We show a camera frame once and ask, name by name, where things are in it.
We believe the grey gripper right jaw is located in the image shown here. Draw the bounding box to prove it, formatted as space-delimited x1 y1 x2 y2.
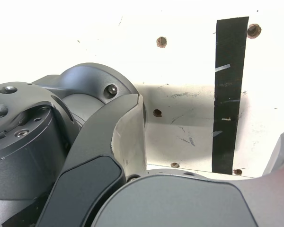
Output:
91 127 284 227

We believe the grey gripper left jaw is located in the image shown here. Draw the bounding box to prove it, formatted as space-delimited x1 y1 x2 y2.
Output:
36 94 148 227

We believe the black tape strip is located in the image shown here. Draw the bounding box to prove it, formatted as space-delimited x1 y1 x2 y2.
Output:
212 16 250 175

